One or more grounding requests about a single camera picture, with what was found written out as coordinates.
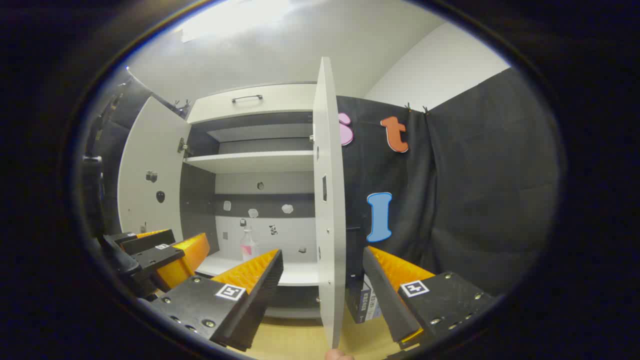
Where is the white cabinet door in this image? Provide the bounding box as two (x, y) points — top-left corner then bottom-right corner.
(117, 96), (192, 243)
(312, 56), (347, 349)

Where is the white cabinet shelf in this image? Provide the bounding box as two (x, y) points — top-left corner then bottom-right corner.
(184, 150), (315, 174)
(195, 250), (321, 287)

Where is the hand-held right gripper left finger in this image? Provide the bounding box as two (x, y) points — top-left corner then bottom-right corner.
(137, 248), (284, 352)

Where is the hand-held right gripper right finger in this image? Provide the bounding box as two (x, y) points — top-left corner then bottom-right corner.
(362, 246), (501, 351)

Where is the grey box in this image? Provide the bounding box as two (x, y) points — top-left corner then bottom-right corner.
(364, 287), (383, 321)

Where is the clear plastic bottle pink label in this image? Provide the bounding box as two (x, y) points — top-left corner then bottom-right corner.
(240, 227), (258, 262)

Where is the white cabinet drawer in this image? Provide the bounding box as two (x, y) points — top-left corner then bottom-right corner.
(187, 83), (318, 125)

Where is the white cabinet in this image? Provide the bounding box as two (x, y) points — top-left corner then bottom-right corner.
(179, 82), (322, 321)

